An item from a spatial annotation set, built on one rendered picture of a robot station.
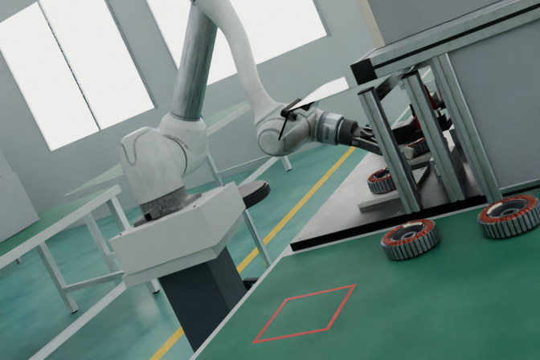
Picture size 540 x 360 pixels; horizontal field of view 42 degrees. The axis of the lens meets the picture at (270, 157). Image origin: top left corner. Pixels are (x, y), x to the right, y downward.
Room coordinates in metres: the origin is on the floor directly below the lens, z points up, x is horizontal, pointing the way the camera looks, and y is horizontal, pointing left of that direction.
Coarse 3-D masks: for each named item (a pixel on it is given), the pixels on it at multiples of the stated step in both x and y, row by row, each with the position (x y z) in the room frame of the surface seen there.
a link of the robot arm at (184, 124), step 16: (192, 16) 2.26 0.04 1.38; (192, 32) 2.27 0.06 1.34; (208, 32) 2.26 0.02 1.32; (192, 48) 2.27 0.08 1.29; (208, 48) 2.28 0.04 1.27; (192, 64) 2.28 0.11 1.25; (208, 64) 2.30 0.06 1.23; (192, 80) 2.29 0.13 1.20; (176, 96) 2.32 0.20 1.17; (192, 96) 2.30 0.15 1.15; (176, 112) 2.32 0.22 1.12; (192, 112) 2.31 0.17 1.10; (160, 128) 2.34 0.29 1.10; (176, 128) 2.29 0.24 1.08; (192, 128) 2.30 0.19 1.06; (192, 144) 2.30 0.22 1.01; (192, 160) 2.30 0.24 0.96
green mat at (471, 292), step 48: (480, 240) 1.20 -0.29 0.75; (528, 240) 1.12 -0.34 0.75; (288, 288) 1.38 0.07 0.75; (384, 288) 1.18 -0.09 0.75; (432, 288) 1.10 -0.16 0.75; (480, 288) 1.03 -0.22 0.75; (528, 288) 0.96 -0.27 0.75; (240, 336) 1.25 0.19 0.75; (336, 336) 1.08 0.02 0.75; (384, 336) 1.01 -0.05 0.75; (432, 336) 0.95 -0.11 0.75; (480, 336) 0.89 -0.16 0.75; (528, 336) 0.85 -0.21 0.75
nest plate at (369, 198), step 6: (426, 168) 1.69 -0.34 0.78; (414, 174) 1.68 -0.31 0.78; (420, 174) 1.65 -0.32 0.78; (426, 174) 1.67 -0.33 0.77; (420, 180) 1.62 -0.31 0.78; (366, 192) 1.71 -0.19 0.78; (390, 192) 1.62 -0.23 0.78; (396, 192) 1.60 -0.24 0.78; (366, 198) 1.65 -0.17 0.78; (372, 198) 1.63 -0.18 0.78; (378, 198) 1.61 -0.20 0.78; (384, 198) 1.61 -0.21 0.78; (390, 198) 1.60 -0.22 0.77; (360, 204) 1.64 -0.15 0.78; (366, 204) 1.63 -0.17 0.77; (372, 204) 1.63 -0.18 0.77
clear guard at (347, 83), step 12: (324, 84) 1.78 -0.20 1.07; (336, 84) 1.67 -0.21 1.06; (348, 84) 1.56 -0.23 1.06; (312, 96) 1.64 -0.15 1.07; (324, 96) 1.54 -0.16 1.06; (300, 108) 1.65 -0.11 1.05; (312, 108) 1.77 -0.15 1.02; (288, 120) 1.60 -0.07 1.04; (300, 120) 1.70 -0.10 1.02; (288, 132) 1.65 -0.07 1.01
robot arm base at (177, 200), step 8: (176, 192) 2.14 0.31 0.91; (184, 192) 2.17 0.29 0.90; (200, 192) 2.23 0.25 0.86; (160, 200) 2.12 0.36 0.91; (168, 200) 2.12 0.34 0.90; (176, 200) 2.13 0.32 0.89; (184, 200) 2.14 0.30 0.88; (192, 200) 2.18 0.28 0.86; (144, 208) 2.14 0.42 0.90; (152, 208) 2.11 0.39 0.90; (160, 208) 2.11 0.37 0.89; (168, 208) 2.10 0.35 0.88; (176, 208) 2.08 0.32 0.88; (144, 216) 2.07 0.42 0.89; (152, 216) 2.07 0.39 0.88; (160, 216) 2.10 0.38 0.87; (136, 224) 2.13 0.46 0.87
